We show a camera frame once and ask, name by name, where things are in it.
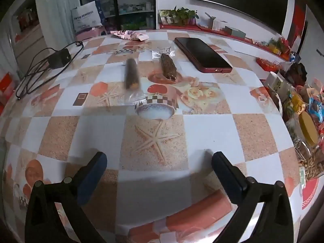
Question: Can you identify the white curtain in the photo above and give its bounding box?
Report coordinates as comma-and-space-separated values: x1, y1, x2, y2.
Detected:
34, 0, 81, 48

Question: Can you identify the brown lumpy snack clear wrapper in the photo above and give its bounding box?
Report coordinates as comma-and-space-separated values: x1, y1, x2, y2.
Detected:
152, 47, 182, 83

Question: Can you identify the jar with yellow lid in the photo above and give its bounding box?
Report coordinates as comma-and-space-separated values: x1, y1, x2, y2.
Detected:
299, 111, 320, 148

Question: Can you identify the pink snack packet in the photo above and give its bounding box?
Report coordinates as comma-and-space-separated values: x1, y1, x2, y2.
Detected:
111, 30, 149, 41

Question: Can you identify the smartphone in red case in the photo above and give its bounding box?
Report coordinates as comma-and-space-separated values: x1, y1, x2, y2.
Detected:
174, 37, 233, 73

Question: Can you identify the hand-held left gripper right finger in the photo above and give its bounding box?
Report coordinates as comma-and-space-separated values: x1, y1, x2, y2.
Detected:
211, 151, 300, 243

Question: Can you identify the small white box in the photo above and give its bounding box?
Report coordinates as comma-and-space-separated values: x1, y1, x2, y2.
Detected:
205, 13, 223, 31

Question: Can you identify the dark stick snack clear wrapper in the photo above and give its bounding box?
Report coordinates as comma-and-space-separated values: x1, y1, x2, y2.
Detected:
121, 58, 146, 105

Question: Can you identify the black television screen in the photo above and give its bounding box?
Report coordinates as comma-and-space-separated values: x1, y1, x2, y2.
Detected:
193, 0, 289, 34

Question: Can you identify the white printed bag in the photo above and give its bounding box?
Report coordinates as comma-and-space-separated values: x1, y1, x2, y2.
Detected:
70, 1, 104, 33

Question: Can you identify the green potted plant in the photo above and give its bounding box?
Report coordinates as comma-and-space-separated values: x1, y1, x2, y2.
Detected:
162, 6, 200, 26

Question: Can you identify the red edged low cabinet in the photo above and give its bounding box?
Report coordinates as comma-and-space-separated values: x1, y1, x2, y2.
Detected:
158, 23, 291, 61

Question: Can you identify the green box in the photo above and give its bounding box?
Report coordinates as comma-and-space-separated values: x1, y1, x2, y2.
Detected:
224, 26, 246, 38

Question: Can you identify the black power adapter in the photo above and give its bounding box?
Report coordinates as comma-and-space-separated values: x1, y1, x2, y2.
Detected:
48, 49, 71, 69

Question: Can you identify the pile of assorted snack packets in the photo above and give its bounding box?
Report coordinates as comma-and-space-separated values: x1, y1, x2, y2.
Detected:
263, 62, 324, 183

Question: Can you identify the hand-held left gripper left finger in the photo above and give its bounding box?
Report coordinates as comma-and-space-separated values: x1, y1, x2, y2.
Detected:
25, 152, 108, 243

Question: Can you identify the red patterned basket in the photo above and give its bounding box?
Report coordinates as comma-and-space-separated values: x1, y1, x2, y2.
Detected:
256, 57, 284, 71

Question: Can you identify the pink stool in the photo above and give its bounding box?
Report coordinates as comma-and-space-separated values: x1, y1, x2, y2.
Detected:
75, 27, 107, 41

